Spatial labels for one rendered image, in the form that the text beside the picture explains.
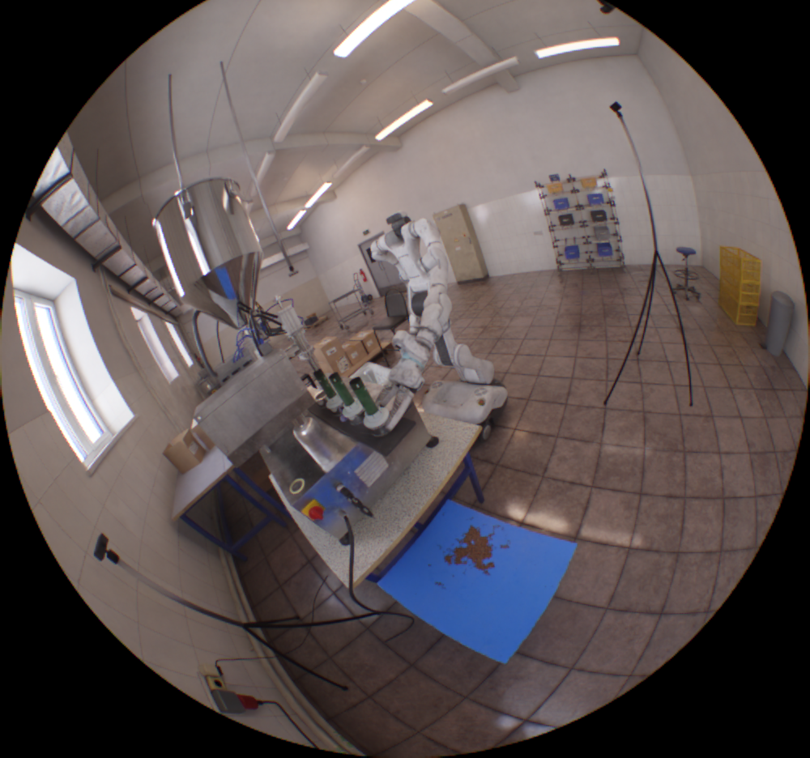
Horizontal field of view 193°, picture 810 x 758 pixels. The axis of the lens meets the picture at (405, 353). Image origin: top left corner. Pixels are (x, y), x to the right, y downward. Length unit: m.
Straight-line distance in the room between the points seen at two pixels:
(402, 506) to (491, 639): 0.53
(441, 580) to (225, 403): 0.77
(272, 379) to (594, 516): 1.58
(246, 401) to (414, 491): 0.58
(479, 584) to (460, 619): 0.13
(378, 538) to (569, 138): 6.04
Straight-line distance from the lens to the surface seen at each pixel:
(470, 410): 1.61
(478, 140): 6.16
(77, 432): 2.68
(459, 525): 0.90
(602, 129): 5.90
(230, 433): 0.58
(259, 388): 0.56
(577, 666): 1.51
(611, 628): 1.52
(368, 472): 0.73
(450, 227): 6.04
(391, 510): 0.83
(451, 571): 0.86
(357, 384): 0.55
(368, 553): 0.81
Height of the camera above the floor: 1.42
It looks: 24 degrees down
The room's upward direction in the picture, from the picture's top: 24 degrees counter-clockwise
